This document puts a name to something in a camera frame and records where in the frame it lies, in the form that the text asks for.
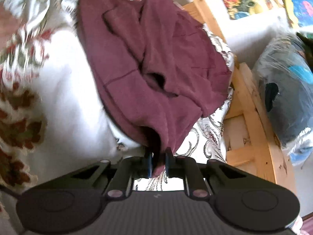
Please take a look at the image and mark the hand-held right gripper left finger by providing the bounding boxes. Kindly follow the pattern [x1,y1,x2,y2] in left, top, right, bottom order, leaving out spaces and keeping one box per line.
[65,151,154,199]

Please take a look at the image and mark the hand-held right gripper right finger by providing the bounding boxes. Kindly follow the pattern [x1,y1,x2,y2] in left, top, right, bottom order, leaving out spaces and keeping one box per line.
[165,147,248,199]

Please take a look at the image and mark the maroon sweater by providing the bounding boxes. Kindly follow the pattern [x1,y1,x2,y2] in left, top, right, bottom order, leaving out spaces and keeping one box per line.
[77,0,233,178]

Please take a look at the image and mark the floral satin blanket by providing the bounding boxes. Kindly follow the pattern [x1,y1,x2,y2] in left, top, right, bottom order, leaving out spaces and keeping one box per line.
[0,0,238,235]

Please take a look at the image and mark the clear plastic bag of bedding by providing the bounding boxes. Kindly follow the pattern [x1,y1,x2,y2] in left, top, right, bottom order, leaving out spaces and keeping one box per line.
[251,33,313,167]

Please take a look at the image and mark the pink cloth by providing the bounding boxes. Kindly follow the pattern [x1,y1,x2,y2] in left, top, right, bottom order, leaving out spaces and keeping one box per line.
[293,214,313,235]

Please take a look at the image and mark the dark cloth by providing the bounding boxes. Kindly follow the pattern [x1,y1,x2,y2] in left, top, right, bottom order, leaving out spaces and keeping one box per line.
[295,29,313,65]

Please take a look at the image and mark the wooden bed frame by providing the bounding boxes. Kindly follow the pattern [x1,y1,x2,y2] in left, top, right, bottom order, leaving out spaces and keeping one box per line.
[158,0,297,194]

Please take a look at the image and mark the blue and yellow wall poster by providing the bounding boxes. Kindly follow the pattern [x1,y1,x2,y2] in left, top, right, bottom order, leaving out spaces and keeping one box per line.
[276,0,313,28]

